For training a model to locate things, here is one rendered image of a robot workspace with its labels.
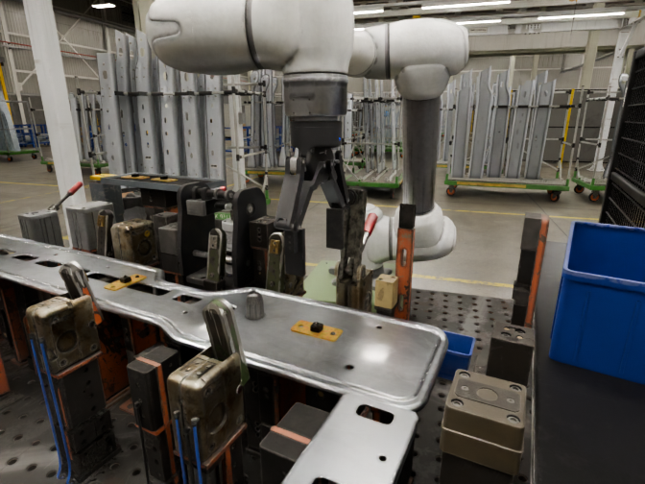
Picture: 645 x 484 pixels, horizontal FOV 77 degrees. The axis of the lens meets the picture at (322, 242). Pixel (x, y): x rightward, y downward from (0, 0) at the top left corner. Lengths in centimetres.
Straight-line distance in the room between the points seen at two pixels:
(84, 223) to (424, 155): 95
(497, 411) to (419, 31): 87
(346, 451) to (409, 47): 89
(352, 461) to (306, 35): 50
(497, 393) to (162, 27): 61
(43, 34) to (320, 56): 421
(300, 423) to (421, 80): 85
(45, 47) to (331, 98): 421
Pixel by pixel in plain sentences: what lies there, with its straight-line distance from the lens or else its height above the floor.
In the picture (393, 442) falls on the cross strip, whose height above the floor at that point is 100.
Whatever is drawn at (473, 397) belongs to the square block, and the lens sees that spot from 49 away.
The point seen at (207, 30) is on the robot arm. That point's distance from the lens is 61.
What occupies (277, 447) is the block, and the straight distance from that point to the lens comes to 53.
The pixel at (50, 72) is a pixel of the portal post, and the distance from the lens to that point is 466.
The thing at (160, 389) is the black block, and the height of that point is 95.
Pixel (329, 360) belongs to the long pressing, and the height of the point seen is 100.
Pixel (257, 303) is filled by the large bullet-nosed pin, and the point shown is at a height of 103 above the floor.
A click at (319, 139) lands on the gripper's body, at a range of 57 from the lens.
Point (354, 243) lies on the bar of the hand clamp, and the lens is 78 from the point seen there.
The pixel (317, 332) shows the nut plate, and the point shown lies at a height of 100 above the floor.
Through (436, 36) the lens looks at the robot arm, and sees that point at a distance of 111.
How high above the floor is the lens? 135
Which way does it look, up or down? 17 degrees down
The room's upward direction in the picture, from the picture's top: straight up
